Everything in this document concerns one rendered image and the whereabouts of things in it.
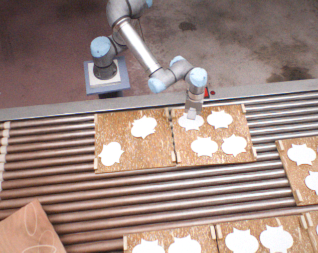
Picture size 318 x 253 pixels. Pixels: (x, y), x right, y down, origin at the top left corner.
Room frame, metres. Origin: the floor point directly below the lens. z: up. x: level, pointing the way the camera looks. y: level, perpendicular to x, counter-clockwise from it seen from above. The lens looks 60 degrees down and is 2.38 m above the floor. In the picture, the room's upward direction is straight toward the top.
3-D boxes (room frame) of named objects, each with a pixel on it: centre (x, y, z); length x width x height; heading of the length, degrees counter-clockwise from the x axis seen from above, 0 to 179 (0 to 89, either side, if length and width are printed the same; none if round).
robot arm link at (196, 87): (0.88, -0.17, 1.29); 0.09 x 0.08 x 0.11; 39
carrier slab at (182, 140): (0.80, -0.28, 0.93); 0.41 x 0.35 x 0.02; 94
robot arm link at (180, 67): (0.94, -0.10, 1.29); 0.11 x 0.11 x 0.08; 39
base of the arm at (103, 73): (1.27, 0.33, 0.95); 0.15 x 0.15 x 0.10
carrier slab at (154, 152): (0.77, 0.14, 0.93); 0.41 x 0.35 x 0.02; 96
